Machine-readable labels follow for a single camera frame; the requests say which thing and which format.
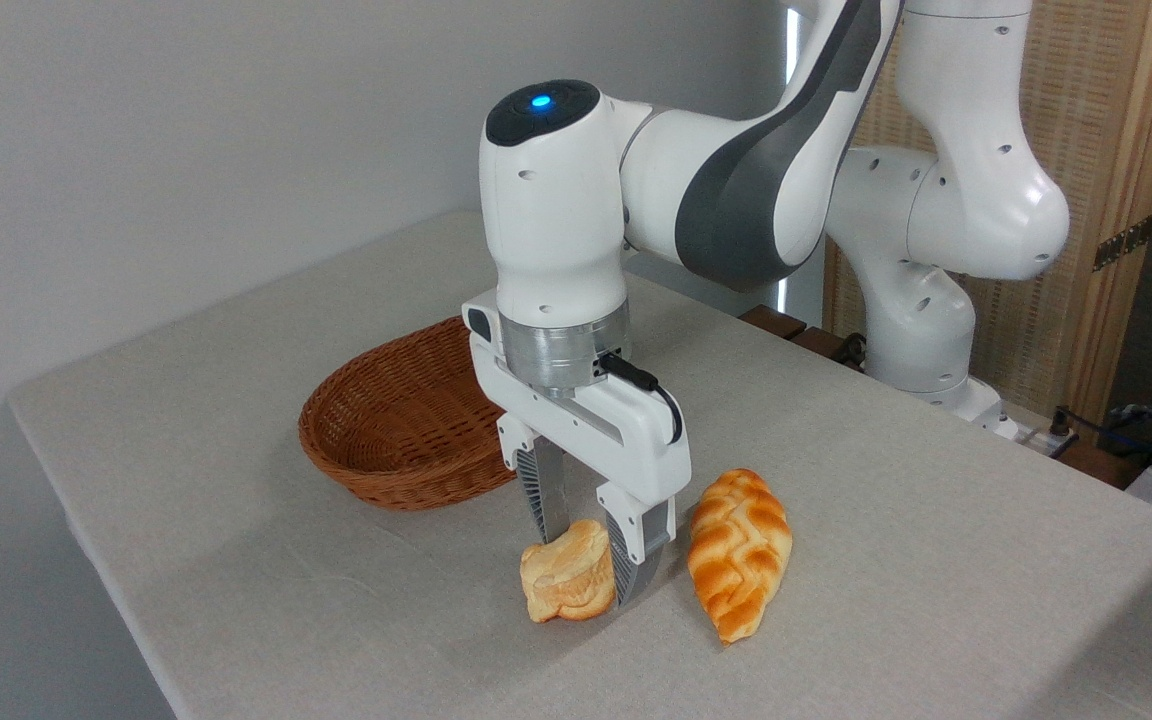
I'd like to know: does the black power cable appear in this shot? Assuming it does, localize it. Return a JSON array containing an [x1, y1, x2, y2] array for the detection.
[[1049, 406, 1152, 453]]

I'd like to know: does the brown wicker basket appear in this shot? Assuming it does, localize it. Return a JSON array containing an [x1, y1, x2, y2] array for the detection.
[[298, 316, 519, 512]]

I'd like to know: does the grey tablecloth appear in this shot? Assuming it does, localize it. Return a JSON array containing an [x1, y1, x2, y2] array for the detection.
[[6, 210, 1152, 720]]

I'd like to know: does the round pale bread bun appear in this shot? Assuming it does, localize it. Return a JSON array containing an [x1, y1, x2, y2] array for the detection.
[[520, 519, 618, 624]]

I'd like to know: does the metal screen hinge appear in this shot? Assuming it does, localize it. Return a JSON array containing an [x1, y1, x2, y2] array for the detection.
[[1093, 215, 1152, 273]]

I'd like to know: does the braided golden bread loaf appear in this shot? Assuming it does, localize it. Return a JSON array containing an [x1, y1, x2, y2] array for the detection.
[[687, 468, 794, 645]]

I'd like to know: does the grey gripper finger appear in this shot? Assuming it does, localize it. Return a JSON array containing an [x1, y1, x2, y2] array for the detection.
[[596, 482, 677, 609], [497, 412, 573, 547]]

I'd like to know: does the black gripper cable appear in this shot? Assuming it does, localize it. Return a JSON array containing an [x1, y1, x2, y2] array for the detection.
[[597, 351, 685, 446]]

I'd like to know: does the white power strip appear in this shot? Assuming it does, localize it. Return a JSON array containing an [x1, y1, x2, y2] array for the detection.
[[994, 415, 1079, 459]]

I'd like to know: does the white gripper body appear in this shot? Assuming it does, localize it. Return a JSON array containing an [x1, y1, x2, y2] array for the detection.
[[463, 290, 693, 507]]

